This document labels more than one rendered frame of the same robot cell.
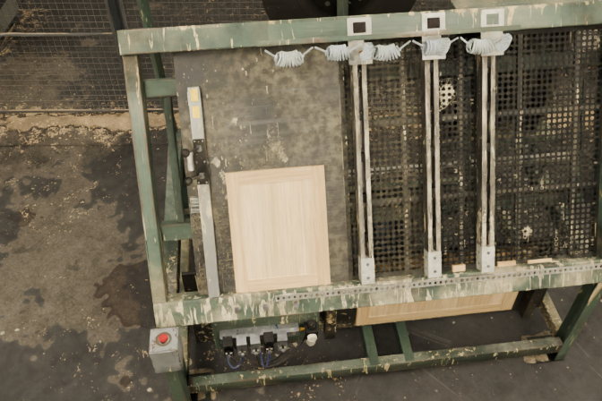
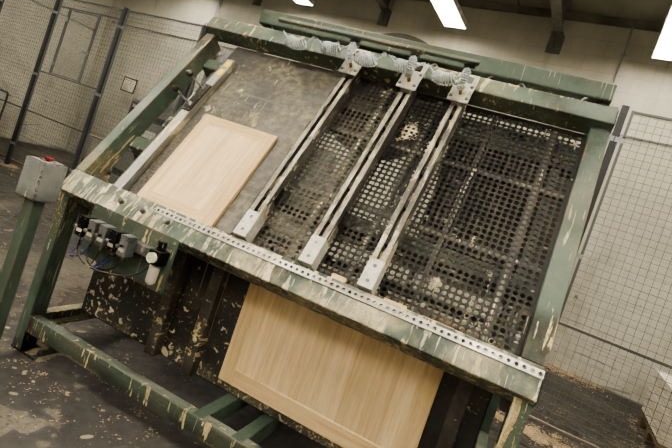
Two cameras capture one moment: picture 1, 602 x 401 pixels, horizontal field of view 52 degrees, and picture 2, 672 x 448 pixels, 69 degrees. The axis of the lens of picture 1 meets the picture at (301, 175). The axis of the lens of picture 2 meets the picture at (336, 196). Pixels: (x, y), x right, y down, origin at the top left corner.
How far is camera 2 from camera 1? 2.49 m
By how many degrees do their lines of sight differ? 49
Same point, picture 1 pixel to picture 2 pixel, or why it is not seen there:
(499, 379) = not seen: outside the picture
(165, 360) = (30, 173)
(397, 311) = (266, 380)
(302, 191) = (247, 147)
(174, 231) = (141, 142)
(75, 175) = not seen: hidden behind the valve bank
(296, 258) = (201, 192)
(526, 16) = (499, 88)
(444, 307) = (320, 411)
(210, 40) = (259, 34)
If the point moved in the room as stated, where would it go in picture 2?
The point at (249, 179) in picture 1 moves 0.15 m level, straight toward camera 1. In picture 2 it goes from (218, 123) to (200, 116)
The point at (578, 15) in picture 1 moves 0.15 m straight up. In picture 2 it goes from (550, 101) to (561, 69)
